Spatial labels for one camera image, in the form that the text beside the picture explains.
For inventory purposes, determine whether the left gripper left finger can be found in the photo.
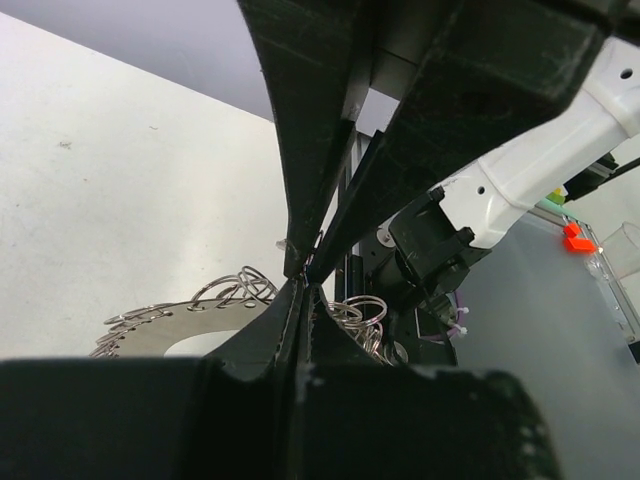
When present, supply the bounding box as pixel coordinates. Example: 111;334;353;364
1;280;304;479

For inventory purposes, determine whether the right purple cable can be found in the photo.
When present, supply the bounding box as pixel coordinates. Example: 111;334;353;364
434;304;474;346

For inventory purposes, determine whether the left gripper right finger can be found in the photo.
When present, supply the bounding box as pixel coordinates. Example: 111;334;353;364
292;286;563;479

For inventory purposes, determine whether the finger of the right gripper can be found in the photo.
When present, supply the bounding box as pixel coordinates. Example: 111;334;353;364
239;0;379;278
309;1;608;282

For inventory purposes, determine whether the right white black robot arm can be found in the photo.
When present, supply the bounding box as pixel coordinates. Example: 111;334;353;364
239;1;639;282

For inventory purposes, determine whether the large metal keyring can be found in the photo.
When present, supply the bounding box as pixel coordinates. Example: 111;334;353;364
90;266;391;365

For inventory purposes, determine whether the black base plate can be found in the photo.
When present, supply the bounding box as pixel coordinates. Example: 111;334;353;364
332;129;459;369

